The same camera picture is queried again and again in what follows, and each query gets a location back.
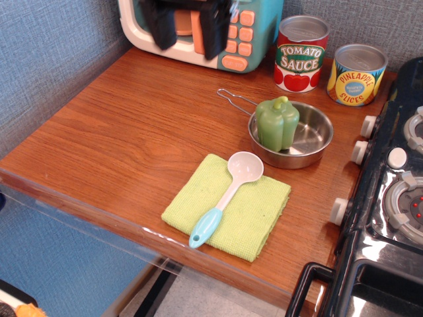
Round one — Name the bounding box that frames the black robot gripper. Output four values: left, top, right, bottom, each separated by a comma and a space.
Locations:
139, 0, 239, 60

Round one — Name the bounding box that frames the green toy bell pepper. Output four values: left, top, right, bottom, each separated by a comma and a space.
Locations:
255, 96, 299, 152

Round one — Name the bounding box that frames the stainless steel pot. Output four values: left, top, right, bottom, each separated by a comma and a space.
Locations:
216, 88, 334, 170

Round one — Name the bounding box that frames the toy microwave oven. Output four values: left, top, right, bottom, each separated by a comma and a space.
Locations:
118, 1, 284, 73

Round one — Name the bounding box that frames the tomato sauce can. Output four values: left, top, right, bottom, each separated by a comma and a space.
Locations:
274, 15, 330, 92

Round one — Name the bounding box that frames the pineapple slices can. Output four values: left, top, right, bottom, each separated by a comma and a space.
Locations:
327, 44, 388, 106

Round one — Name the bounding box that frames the green folded cloth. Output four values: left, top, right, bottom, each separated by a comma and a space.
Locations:
161, 154, 291, 262

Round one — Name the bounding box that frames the white stove knob upper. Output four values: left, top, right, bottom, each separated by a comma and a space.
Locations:
360, 116, 377, 139

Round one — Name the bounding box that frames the white stove knob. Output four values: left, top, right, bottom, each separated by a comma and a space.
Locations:
350, 141, 368, 165
360, 116, 377, 139
329, 197, 349, 226

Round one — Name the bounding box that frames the white stove knob middle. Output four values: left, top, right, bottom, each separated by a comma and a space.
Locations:
350, 141, 368, 165

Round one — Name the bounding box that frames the white stove knob lower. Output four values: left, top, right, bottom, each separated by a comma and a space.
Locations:
329, 197, 349, 226

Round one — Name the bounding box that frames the black toy stove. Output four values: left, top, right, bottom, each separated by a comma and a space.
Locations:
286, 57, 422, 316

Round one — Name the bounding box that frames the orange fuzzy object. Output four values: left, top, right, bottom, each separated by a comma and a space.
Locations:
1, 302, 47, 317

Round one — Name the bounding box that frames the white spoon with blue handle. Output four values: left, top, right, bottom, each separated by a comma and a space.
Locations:
188, 151, 264, 249

